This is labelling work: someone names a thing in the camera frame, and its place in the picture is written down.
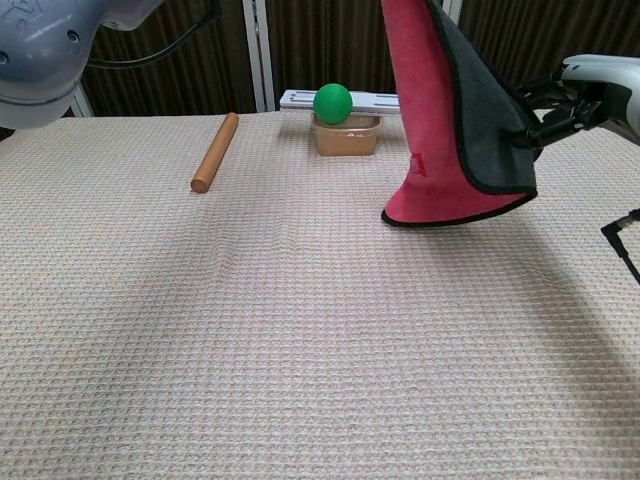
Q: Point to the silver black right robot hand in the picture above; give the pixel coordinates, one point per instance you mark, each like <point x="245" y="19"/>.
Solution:
<point x="610" y="90"/>

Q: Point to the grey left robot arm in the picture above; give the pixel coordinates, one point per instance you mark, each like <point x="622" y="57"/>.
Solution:
<point x="35" y="50"/>

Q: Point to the white metal frame post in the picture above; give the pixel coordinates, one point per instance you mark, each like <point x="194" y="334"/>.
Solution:
<point x="84" y="105"/>
<point x="456" y="5"/>
<point x="252" y="50"/>

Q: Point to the pink and grey towel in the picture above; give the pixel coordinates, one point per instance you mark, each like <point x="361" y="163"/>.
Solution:
<point x="425" y="100"/>

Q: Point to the white folding stand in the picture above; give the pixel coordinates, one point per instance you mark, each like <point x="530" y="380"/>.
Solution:
<point x="370" y="101"/>

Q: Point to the dark pleated curtain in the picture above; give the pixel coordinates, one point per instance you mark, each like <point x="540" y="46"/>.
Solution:
<point x="325" y="40"/>

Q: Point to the beige woven tablecloth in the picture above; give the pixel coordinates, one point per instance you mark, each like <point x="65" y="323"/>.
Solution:
<point x="300" y="350"/>

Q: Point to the wooden rolling pin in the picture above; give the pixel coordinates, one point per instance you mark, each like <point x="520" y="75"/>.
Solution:
<point x="215" y="152"/>

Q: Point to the tan plastic container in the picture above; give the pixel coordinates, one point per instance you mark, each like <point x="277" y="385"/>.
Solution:
<point x="345" y="142"/>

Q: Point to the green ball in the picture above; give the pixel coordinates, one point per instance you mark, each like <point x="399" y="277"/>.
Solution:
<point x="332" y="102"/>

